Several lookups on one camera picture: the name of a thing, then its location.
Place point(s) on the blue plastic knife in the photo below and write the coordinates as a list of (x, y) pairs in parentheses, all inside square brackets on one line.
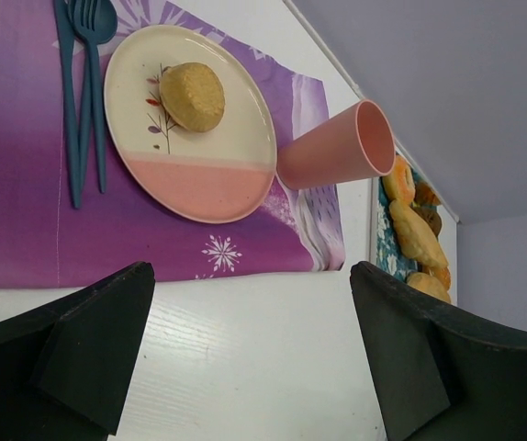
[(66, 41)]

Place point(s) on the long golden bread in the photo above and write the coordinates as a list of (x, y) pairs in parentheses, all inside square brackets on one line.
[(415, 237)]

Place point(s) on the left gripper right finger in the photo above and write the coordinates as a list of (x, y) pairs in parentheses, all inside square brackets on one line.
[(440, 373)]

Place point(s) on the purple floral placemat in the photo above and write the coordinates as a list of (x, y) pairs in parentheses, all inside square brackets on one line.
[(46, 243)]

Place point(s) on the blue plastic spoon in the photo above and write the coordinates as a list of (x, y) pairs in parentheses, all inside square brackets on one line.
[(99, 24)]

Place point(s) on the pink plastic cup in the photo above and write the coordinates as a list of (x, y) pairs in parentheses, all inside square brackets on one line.
[(356, 144)]

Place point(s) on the glazed ring doughnut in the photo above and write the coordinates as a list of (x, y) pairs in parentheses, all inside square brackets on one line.
[(399, 183)]

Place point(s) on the dark chocolate pastry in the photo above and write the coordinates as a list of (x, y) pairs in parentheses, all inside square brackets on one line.
[(431, 217)]

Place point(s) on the small glazed bun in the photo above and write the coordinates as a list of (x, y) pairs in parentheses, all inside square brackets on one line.
[(443, 275)]

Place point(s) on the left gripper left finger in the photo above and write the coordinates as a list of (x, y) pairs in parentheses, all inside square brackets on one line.
[(66, 366)]

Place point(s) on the large plain doughnut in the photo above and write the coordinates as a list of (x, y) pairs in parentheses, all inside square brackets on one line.
[(428, 285)]

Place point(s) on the blue plastic fork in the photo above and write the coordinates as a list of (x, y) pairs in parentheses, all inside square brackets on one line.
[(85, 122)]

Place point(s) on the small round bread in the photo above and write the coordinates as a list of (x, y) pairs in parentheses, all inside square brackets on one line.
[(193, 96)]

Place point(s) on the teal floral tray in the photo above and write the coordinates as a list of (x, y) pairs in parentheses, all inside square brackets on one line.
[(385, 252)]

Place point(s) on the cream and pink plate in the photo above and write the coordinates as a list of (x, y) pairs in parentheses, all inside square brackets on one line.
[(219, 176)]

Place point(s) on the brown bread wedge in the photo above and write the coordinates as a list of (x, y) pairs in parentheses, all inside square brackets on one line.
[(425, 196)]

